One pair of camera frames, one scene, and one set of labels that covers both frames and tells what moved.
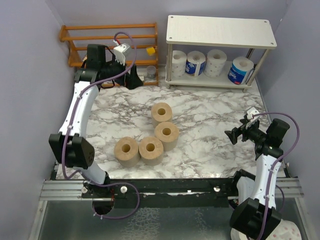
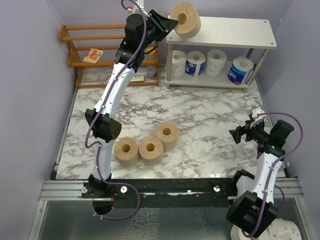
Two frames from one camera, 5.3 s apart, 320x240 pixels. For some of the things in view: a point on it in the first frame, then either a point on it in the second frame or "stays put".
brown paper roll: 161,112 -> 189,22
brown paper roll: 126,152 stays put
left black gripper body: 113,69 -> 153,31
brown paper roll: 168,132 stays put
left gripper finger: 132,79 -> 166,23
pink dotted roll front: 179,62 stays put
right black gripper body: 253,133 stays put
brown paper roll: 151,151 stays put
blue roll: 195,63 stays put
